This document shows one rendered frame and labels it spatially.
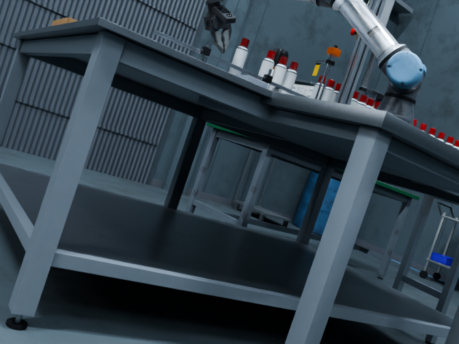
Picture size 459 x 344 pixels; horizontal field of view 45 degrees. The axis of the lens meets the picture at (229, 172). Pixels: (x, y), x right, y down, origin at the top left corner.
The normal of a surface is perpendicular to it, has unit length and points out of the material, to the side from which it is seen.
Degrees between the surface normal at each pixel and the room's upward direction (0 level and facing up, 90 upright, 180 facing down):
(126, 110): 90
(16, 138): 90
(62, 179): 90
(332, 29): 90
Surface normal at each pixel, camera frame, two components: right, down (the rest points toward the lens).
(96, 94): 0.48, 0.18
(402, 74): -0.25, 0.04
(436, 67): -0.74, -0.23
